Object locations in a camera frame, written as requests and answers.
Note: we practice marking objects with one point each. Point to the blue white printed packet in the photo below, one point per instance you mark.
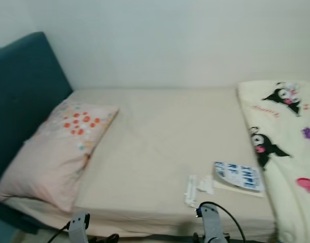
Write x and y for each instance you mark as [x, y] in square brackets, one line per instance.
[238, 175]

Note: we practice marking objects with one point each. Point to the pink floral pillow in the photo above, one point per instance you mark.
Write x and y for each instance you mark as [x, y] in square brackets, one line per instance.
[53, 157]

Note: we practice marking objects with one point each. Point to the cream cartoon print quilt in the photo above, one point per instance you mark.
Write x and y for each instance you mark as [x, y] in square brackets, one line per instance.
[294, 162]

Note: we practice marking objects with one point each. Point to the crumpled white paper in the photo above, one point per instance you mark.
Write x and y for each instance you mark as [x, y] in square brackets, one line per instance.
[205, 186]

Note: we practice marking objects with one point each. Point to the cream sheeted mattress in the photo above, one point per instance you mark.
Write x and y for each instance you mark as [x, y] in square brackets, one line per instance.
[165, 136]

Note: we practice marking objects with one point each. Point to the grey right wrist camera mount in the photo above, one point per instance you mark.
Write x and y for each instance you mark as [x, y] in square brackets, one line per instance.
[211, 225]

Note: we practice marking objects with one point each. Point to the teal upholstered bed frame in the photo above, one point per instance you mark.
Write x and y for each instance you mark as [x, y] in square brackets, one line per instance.
[28, 76]

